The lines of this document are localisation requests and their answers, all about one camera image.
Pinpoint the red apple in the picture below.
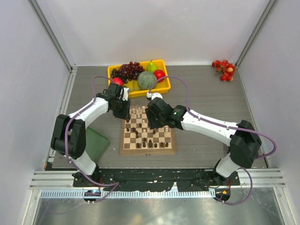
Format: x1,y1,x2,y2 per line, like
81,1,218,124
154,69,165,83
112,77,124,86

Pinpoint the red cherry cluster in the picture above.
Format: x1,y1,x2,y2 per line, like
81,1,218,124
211,60,236,82

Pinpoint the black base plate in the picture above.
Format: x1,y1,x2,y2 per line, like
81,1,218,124
72,168,241,192

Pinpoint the red apple left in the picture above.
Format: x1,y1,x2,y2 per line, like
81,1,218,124
112,77,124,86

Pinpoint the green pear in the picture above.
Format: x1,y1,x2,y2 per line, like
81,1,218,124
146,60,158,73

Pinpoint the wooden chess board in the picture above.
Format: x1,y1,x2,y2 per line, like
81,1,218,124
120,106,176,155

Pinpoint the white cable duct strip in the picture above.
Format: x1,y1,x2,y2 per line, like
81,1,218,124
40,189,215,199

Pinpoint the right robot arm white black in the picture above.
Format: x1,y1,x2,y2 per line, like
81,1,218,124
145,93,262,185

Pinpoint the yellow plastic fruit tray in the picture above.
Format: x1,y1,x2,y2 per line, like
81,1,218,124
107,60,171,98

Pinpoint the red apple right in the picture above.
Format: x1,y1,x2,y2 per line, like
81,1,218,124
154,69,165,83

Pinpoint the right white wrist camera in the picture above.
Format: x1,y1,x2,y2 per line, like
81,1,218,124
146,92,163,101

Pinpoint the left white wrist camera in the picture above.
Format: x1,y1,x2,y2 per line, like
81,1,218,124
122,87,130,101

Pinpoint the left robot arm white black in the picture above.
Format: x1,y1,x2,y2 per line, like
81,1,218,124
51,83,130,187

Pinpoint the black grape bunch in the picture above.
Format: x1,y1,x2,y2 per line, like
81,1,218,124
111,69,127,84

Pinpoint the green melon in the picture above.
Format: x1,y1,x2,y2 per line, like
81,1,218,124
137,71,157,90

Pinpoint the red grape bunch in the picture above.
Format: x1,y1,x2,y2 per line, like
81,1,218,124
117,62,145,81

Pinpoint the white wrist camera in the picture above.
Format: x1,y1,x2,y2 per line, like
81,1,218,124
122,87,130,101
146,92,163,101

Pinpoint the green plastic tray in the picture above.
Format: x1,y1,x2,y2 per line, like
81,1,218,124
85,127,111,164

